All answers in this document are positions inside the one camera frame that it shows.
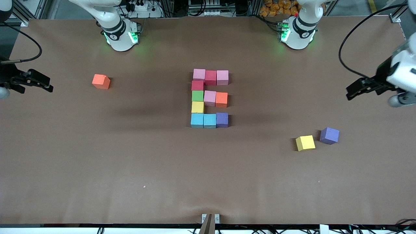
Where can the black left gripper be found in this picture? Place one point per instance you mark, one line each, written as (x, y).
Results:
(382, 75)

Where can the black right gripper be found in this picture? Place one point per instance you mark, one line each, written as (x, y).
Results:
(7, 74)

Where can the pink foam block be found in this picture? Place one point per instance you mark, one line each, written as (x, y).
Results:
(210, 98)
(222, 78)
(199, 74)

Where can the orange foam block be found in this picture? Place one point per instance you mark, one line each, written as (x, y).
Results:
(100, 82)
(221, 99)

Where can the purple foam block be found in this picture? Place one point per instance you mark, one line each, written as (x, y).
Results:
(222, 120)
(329, 136)

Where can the red foam block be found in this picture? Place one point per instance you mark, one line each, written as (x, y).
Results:
(197, 85)
(211, 78)

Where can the green foam block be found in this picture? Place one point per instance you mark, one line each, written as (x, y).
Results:
(197, 96)

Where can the blue foam block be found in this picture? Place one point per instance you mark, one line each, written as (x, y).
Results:
(210, 121)
(197, 120)

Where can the yellow foam block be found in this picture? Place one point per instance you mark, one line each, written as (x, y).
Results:
(197, 107)
(305, 143)

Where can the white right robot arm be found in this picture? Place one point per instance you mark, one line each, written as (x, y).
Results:
(113, 19)

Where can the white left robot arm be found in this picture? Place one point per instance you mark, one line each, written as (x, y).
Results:
(302, 26)

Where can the bag of orange objects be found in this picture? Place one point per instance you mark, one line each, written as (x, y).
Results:
(276, 8)

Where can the white power strip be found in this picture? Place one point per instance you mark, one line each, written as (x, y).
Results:
(139, 7)
(211, 13)

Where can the black equipment rack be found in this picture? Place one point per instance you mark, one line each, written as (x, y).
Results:
(240, 6)

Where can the brown table mat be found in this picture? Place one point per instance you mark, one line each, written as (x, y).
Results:
(208, 195)

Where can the aluminium frame profile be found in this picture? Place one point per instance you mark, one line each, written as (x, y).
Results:
(39, 9)
(395, 18)

